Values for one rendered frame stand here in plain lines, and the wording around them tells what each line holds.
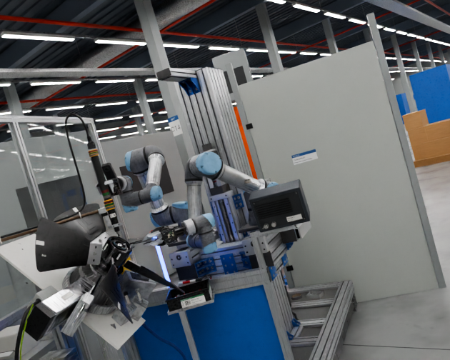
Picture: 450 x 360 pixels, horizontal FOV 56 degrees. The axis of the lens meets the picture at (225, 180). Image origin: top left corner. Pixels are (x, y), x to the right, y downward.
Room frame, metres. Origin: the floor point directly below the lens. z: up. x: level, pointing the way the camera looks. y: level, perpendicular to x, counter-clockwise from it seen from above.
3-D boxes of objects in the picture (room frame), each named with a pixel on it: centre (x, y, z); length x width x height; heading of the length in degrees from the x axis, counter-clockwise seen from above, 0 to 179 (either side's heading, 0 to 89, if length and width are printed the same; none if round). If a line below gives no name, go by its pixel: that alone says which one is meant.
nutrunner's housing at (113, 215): (1.97, 0.54, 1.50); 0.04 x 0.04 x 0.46
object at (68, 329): (1.65, 0.70, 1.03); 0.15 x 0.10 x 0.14; 74
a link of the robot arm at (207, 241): (2.15, 0.18, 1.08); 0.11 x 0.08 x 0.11; 32
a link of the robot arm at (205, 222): (2.14, 0.17, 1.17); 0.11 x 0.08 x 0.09; 111
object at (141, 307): (1.94, 0.55, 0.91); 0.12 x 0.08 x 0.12; 74
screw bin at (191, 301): (2.11, 0.33, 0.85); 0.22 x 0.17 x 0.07; 90
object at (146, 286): (2.03, 0.56, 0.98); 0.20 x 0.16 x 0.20; 74
